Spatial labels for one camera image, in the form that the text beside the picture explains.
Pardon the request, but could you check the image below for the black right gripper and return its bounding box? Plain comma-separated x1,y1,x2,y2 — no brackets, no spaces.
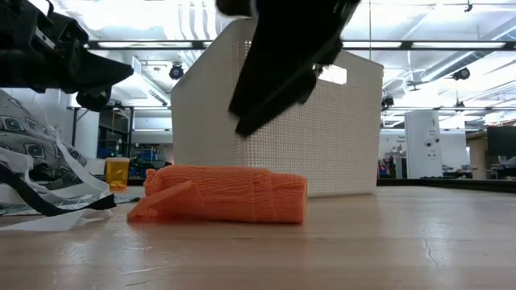
215,0,362,137

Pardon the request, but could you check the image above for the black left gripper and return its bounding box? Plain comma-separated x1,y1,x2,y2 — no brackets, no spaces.
0,0,135,111

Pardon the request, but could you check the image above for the white perforated plastic bin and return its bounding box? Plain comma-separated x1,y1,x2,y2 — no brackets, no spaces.
170,18,385,198

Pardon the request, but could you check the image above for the orange pill bottle white cap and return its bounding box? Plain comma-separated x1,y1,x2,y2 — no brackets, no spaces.
105,157,131,192

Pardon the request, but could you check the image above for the grey patterned hospital gown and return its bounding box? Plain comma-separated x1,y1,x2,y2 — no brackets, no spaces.
0,89,142,233

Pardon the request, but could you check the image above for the orange bandage roll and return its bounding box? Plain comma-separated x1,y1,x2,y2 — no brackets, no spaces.
127,164,309,226

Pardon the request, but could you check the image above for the white pillar cabinet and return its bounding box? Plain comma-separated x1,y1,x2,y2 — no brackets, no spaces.
403,109,442,180

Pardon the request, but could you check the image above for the black monitor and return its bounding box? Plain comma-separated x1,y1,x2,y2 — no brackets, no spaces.
485,125,516,159

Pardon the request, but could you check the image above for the black strap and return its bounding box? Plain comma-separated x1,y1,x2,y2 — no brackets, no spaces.
0,164,117,218

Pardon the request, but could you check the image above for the black metal table frame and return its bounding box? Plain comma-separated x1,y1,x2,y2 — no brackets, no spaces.
376,177,516,194

